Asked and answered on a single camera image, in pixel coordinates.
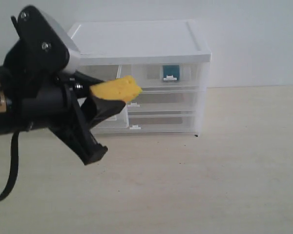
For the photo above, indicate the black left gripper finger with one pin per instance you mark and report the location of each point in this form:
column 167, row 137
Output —
column 94, row 110
column 83, row 81

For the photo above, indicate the yellow sponge wedge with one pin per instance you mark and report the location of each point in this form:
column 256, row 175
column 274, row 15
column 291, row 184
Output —
column 124, row 89

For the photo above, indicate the blue white small bottle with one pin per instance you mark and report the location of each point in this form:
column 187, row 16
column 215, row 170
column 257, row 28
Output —
column 175, row 73

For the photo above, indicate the white plastic drawer cabinet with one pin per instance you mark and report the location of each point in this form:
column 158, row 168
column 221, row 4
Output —
column 167, row 42

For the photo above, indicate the clear drawer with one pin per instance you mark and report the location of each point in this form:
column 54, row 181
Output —
column 167, row 102
column 106, row 73
column 163, row 123
column 149, row 76

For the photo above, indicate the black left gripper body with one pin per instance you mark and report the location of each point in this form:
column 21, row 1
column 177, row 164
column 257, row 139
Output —
column 37, row 99

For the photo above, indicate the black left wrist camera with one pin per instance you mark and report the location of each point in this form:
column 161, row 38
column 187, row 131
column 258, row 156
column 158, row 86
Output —
column 47, row 42

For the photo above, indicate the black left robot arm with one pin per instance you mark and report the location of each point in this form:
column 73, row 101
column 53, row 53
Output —
column 2, row 107

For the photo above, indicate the clear bottom drawer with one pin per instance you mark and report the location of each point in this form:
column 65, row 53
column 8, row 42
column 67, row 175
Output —
column 163, row 123

